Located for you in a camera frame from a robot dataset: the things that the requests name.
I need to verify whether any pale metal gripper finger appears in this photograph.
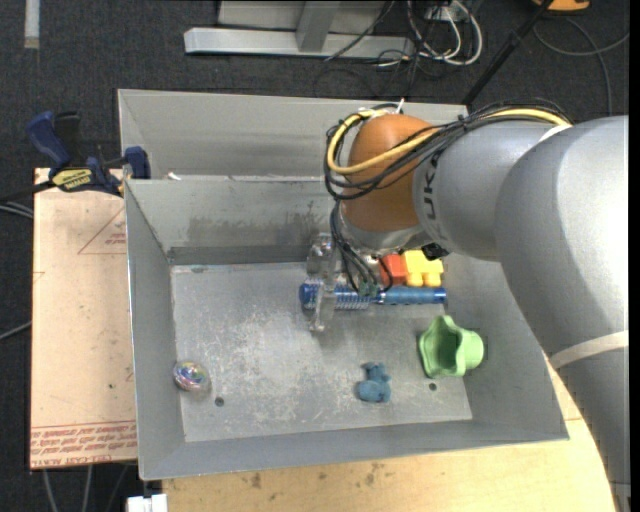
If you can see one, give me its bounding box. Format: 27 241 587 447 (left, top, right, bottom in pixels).
307 288 338 334
305 233 336 280

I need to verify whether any orange toy block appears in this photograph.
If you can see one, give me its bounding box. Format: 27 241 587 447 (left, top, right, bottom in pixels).
378 253 409 288

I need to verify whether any blue ribbed toy tool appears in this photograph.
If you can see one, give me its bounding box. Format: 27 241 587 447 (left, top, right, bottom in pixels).
298 280 448 313

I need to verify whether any yellow toy block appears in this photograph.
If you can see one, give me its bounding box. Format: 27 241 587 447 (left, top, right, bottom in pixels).
402 249 445 289

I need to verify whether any grey metal bin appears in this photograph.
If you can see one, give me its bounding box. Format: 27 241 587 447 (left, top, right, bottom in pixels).
117 88 571 481

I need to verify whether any blue toy animal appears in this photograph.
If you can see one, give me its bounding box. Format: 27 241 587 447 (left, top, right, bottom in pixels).
354 361 393 404

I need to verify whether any green plastic cup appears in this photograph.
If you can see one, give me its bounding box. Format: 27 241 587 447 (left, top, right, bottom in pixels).
417 314 486 379

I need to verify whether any iridescent clear ball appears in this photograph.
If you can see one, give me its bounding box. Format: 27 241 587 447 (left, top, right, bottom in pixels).
172 360 213 394

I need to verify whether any brown cardboard board, red print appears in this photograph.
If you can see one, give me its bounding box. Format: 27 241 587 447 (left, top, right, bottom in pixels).
29 167 139 471

